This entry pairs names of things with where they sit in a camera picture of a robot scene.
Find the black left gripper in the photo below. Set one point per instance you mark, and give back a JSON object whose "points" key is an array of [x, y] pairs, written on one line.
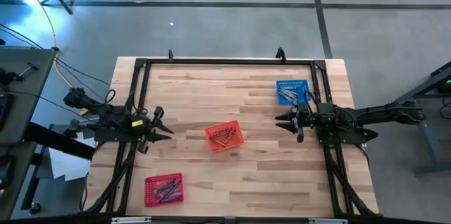
{"points": [[151, 127]]}

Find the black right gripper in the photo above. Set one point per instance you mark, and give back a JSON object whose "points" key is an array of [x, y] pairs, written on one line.
{"points": [[298, 120]]}

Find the orange plastic basket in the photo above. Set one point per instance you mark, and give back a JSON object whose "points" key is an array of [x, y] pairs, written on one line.
{"points": [[211, 144]]}

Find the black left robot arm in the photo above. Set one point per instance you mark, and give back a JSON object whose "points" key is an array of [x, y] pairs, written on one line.
{"points": [[105, 118]]}

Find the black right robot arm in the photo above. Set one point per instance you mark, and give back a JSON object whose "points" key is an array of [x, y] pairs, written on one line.
{"points": [[370, 115]]}

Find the blue plastic basket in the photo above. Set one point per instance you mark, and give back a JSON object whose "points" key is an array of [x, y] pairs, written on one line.
{"points": [[303, 86]]}

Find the red plastic basket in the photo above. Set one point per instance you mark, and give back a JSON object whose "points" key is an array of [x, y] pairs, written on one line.
{"points": [[151, 199]]}

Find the yellow power plug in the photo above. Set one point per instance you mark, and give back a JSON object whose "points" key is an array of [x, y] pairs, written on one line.
{"points": [[84, 112]]}

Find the white paper sheets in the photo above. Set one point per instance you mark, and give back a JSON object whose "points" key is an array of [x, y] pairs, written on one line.
{"points": [[67, 164]]}

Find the black diagonal beam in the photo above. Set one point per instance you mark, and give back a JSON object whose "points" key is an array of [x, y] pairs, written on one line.
{"points": [[56, 141]]}

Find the grey side table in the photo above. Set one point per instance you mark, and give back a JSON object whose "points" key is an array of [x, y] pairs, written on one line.
{"points": [[24, 111]]}

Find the black caster wheel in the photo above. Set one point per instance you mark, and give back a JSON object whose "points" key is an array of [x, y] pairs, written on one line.
{"points": [[35, 208]]}

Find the black computer mouse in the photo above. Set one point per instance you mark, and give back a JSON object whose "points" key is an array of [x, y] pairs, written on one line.
{"points": [[5, 171]]}

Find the dark grey desk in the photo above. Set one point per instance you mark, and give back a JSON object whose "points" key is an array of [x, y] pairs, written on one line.
{"points": [[14, 199]]}

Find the black device green light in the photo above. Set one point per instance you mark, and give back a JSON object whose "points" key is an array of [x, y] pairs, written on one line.
{"points": [[444, 88]]}

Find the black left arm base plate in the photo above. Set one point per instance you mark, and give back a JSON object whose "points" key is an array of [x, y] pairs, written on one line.
{"points": [[112, 136]]}

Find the black frame clamp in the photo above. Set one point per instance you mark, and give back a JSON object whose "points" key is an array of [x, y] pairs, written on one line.
{"points": [[280, 54], [171, 55]]}

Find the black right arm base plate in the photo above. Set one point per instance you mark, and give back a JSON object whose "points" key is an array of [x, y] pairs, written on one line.
{"points": [[356, 136]]}

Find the black aluminium table frame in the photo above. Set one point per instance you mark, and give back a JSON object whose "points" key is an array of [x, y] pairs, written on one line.
{"points": [[229, 62]]}

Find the white edge bracket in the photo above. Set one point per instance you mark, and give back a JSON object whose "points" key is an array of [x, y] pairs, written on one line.
{"points": [[327, 221], [130, 220]]}

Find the grey metal desk frame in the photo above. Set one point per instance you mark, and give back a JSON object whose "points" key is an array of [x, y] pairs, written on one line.
{"points": [[424, 132]]}

